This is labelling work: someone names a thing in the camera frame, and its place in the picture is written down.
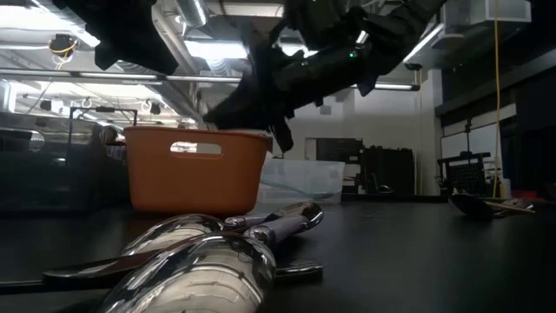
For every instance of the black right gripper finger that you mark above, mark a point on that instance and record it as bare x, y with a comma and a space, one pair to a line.
283, 132
243, 113

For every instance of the dark orange plastic bin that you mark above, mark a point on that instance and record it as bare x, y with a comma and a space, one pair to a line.
195, 182

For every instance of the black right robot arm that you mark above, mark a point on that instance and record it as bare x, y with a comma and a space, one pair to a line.
391, 26

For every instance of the clear plastic bin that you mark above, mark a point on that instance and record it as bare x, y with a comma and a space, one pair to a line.
304, 174

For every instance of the long ceiling light strip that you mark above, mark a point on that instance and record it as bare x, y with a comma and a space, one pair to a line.
117, 76

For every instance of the bright ceiling light panel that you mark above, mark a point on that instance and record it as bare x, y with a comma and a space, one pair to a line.
217, 50

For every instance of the black cabinet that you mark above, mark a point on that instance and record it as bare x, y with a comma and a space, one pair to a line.
386, 171

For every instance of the black translucent plastic bin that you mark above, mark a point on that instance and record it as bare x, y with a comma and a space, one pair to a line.
65, 174

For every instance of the black equipment cart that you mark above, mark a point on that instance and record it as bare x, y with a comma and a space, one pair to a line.
467, 176

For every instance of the gold metal chopstick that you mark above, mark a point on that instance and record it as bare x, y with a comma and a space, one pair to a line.
512, 208

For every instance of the iridescent rainbow metal spoon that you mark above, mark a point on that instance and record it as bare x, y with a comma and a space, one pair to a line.
519, 202

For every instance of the dark wall screen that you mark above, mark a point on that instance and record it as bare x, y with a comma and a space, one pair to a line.
339, 150

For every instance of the silver ventilation duct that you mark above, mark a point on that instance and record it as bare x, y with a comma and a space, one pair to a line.
193, 13

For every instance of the black metal table frame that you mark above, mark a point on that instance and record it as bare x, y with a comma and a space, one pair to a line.
391, 198

